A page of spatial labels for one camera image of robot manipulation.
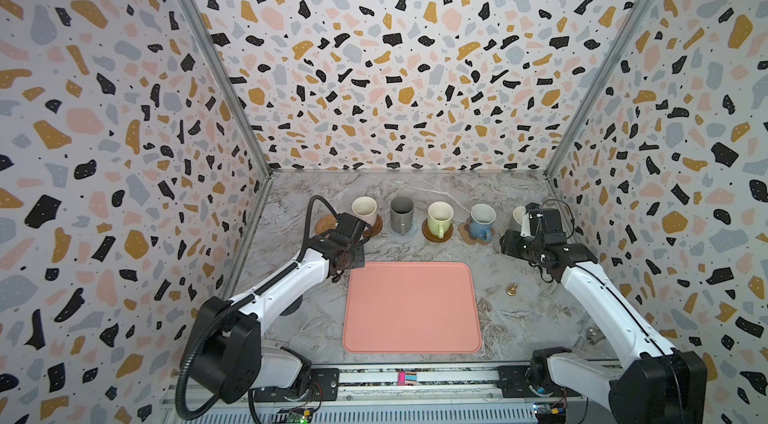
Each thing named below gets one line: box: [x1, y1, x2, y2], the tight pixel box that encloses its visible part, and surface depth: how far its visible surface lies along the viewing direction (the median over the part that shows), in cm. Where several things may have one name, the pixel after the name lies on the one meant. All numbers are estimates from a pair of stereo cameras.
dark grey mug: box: [390, 196, 415, 235], surface depth 99 cm
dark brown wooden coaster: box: [363, 214, 383, 238], surface depth 105 cm
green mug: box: [427, 201, 454, 239], surface depth 97 cm
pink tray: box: [342, 261, 483, 353], surface depth 88 cm
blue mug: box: [469, 203, 497, 243], surface depth 97 cm
